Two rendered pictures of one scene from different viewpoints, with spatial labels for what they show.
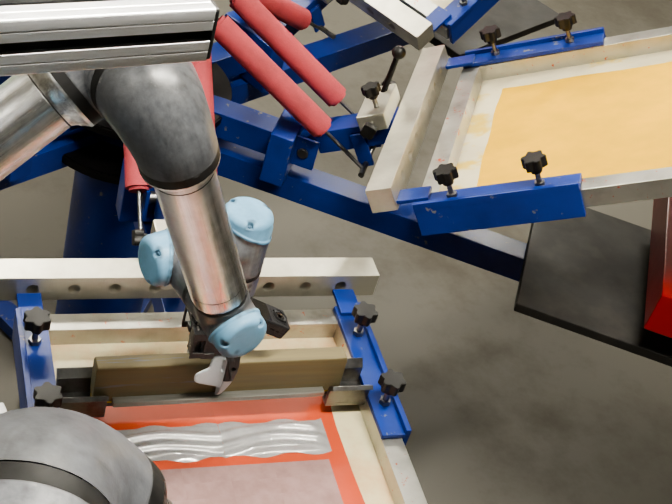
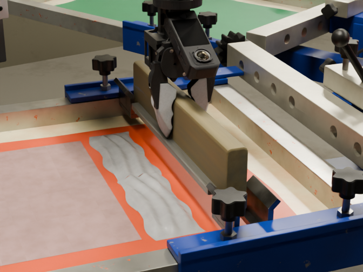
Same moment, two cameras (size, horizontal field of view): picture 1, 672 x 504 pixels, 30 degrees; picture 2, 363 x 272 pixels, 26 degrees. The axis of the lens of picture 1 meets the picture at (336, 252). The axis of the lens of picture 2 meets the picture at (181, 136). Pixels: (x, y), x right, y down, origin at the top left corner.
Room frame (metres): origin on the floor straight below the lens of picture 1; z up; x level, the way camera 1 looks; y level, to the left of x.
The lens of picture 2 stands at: (1.53, -0.97, 1.49)
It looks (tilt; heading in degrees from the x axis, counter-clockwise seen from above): 24 degrees down; 97
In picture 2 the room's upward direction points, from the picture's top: straight up
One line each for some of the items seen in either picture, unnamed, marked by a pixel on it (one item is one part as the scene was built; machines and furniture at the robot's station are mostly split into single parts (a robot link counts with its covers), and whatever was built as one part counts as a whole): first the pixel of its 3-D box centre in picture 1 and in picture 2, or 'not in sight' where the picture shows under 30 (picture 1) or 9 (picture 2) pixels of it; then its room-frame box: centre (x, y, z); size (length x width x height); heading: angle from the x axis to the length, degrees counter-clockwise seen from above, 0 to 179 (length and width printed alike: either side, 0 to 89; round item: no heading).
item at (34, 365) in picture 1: (38, 390); (147, 96); (1.31, 0.38, 0.98); 0.30 x 0.05 x 0.07; 27
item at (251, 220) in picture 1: (241, 239); not in sight; (1.39, 0.14, 1.32); 0.09 x 0.08 x 0.11; 134
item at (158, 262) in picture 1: (187, 261); not in sight; (1.31, 0.19, 1.32); 0.11 x 0.11 x 0.08; 44
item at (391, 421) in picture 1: (366, 377); (287, 245); (1.56, -0.12, 0.98); 0.30 x 0.05 x 0.07; 27
